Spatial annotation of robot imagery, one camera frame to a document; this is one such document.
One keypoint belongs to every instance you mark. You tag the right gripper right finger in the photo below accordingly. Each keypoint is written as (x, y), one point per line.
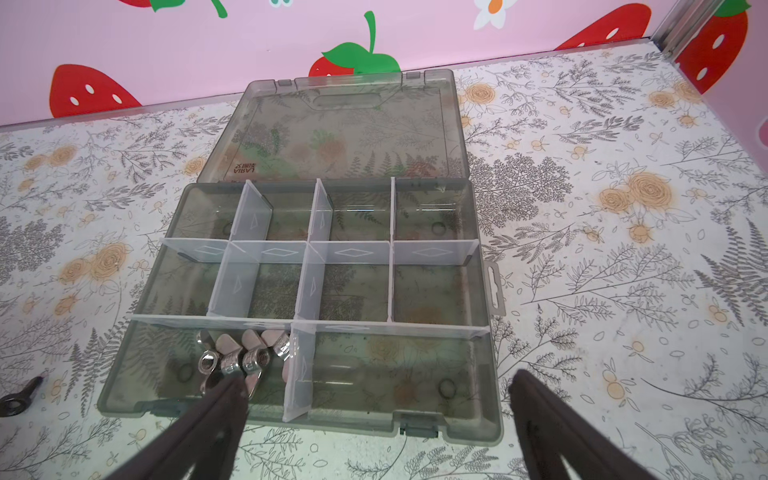
(553, 436)

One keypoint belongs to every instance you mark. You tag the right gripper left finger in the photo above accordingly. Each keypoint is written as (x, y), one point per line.
(201, 444)

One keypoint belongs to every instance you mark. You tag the silver wing nuts pile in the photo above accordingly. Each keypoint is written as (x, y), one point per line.
(251, 357)

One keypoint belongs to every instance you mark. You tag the black wing nut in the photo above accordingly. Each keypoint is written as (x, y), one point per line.
(14, 404)

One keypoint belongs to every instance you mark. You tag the grey plastic organizer box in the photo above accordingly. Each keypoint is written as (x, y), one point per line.
(340, 210)

